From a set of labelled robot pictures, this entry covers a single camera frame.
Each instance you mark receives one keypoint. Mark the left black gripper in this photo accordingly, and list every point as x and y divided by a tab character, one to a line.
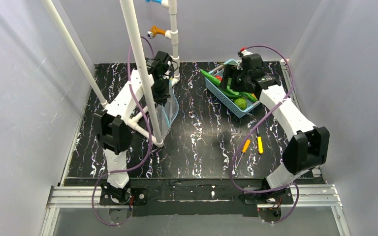
161	96

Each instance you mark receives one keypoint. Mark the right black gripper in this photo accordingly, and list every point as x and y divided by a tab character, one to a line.
229	83

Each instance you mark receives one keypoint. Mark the green chili pepper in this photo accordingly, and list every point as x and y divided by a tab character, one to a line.
249	96

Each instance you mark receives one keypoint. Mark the clear zip top bag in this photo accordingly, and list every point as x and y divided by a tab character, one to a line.
167	113

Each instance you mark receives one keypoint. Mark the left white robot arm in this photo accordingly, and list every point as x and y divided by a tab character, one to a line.
116	160

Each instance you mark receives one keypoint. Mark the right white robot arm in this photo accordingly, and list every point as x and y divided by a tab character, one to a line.
308	144

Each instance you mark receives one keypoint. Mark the light green vegetable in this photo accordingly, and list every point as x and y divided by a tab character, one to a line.
241	103

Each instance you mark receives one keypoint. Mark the orange webcam on pipe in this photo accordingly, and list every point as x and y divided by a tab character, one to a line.
154	31

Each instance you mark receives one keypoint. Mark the light blue plastic basket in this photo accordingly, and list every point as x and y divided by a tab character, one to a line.
228	103

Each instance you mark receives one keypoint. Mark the long green cucumber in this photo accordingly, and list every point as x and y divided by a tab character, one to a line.
216	82

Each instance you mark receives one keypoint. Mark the blue clip on pipe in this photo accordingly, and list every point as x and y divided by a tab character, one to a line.
156	1

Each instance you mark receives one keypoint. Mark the white PVC pipe frame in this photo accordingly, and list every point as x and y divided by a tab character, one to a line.
140	71

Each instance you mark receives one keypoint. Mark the yellow handled screwdriver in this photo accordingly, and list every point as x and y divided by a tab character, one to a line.
259	142

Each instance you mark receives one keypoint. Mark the orange handled screwdriver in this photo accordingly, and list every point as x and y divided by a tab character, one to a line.
244	149

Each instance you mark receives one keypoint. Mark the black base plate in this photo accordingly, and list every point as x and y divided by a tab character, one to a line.
189	196

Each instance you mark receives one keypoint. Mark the aluminium rail frame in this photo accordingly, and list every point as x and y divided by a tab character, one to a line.
316	211

